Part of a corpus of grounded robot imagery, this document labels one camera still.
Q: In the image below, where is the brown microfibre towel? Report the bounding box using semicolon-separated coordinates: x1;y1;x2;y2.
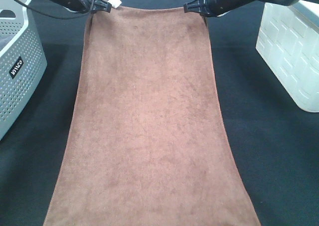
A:
44;6;260;226

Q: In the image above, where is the dark towel in basket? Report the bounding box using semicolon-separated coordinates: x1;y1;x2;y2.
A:
0;35;12;50

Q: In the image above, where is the white plastic storage bin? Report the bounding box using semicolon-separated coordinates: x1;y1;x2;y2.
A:
256;0;319;113

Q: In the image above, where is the grey perforated laundry basket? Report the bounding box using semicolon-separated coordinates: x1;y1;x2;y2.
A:
0;0;47;137

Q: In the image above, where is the black table cloth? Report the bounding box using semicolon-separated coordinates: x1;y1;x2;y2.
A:
0;0;319;226

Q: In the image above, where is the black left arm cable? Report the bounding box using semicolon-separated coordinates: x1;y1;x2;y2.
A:
0;0;97;20

